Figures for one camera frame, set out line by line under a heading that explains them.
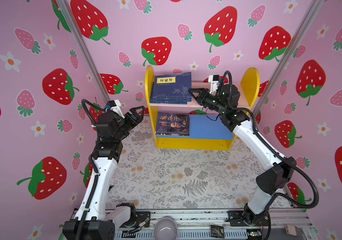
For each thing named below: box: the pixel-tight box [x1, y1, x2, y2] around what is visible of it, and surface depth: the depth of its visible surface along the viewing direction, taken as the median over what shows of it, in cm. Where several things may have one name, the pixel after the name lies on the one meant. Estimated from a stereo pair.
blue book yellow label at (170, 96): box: [149, 93, 192, 101], surface depth 69 cm
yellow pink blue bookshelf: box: [145, 65, 261, 151], surface depth 77 cm
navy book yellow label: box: [149, 100, 192, 105], surface depth 70 cm
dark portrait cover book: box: [156, 111, 190, 137], surface depth 92 cm
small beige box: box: [284, 224, 299, 237], surface depth 71 cm
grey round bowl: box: [153, 217, 178, 240], surface depth 71 cm
